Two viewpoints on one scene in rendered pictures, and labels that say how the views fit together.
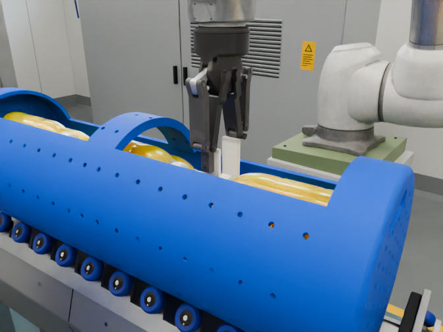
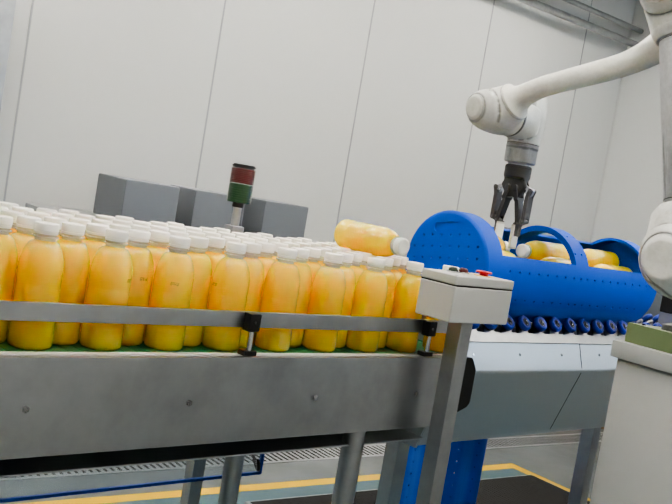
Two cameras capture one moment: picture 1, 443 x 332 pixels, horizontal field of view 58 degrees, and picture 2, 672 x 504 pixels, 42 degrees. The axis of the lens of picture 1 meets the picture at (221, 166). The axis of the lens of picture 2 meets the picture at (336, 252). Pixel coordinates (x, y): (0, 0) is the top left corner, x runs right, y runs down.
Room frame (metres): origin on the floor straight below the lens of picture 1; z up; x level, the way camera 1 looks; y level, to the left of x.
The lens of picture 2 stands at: (0.72, -2.54, 1.23)
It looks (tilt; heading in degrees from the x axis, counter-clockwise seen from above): 4 degrees down; 104
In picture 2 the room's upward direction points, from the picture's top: 10 degrees clockwise
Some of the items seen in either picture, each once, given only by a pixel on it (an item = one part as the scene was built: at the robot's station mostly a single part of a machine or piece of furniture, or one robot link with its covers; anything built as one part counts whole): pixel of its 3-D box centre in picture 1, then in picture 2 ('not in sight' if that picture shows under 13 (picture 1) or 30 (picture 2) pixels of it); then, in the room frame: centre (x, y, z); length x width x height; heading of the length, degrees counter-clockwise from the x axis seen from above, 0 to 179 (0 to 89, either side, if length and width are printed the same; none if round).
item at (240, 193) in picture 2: not in sight; (239, 193); (-0.11, -0.37, 1.18); 0.06 x 0.06 x 0.05
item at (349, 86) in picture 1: (352, 84); not in sight; (1.09, -0.36, 1.21); 0.18 x 0.16 x 0.22; 55
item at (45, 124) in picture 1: (39, 133); (594, 260); (0.82, 0.39, 1.15); 0.19 x 0.07 x 0.07; 56
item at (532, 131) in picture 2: not in sight; (525, 115); (0.55, -0.01, 1.53); 0.13 x 0.11 x 0.16; 57
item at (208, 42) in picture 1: (221, 60); (516, 181); (0.56, 0.00, 1.35); 0.08 x 0.07 x 0.09; 146
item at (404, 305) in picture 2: not in sight; (407, 309); (0.41, -0.55, 0.99); 0.07 x 0.07 x 0.19
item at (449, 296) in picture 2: not in sight; (465, 296); (0.53, -0.58, 1.05); 0.20 x 0.10 x 0.10; 56
